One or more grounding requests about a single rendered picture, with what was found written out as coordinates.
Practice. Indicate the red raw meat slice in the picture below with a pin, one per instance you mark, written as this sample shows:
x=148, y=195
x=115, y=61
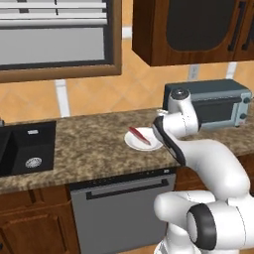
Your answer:
x=140, y=136

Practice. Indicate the black kitchen sink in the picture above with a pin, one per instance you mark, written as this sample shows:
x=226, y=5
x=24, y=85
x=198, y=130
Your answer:
x=29, y=149

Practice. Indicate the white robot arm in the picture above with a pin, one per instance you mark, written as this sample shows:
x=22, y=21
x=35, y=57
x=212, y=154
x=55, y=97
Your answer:
x=211, y=165

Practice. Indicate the white round plate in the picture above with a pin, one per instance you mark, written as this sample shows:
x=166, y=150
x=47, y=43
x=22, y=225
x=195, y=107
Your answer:
x=139, y=143

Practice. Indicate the grey dishwasher door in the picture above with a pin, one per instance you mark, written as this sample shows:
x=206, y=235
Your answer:
x=119, y=221

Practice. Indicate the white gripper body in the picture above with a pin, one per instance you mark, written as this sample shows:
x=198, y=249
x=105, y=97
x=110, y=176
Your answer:
x=162, y=112

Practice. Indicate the grey-blue toaster oven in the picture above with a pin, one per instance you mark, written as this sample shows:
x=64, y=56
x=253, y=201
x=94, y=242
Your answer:
x=218, y=99

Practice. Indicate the wooden cupboard door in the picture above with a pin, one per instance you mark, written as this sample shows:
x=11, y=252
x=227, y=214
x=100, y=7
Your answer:
x=36, y=233

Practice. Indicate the dark wooden wall cupboard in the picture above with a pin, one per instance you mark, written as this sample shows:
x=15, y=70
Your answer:
x=185, y=29

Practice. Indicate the grey sink tap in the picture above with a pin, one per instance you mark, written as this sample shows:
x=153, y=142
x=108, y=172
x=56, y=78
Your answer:
x=1, y=123

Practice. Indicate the white wall socket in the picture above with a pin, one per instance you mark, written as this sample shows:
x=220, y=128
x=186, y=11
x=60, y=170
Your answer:
x=193, y=71

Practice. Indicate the wooden framed window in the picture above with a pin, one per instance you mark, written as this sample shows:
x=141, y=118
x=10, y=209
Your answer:
x=59, y=36

